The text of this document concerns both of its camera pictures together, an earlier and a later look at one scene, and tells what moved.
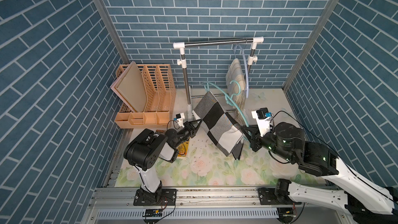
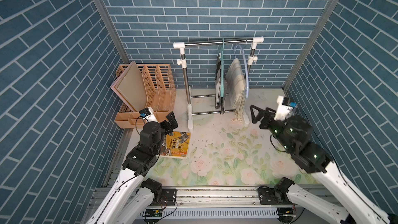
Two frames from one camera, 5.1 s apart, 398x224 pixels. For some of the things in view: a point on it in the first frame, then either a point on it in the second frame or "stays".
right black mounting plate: x=267 y=196 stays
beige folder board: x=129 y=86 stays
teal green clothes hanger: x=207 y=86 to x=222 y=103
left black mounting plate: x=167 y=197 stays
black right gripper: x=254 y=131 to x=268 y=115
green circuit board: x=153 y=212 stays
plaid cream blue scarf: x=236 y=83 stays
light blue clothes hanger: x=246 y=66 stays
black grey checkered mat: x=226 y=131 to x=220 y=102
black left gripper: x=192 y=132 to x=173 y=123
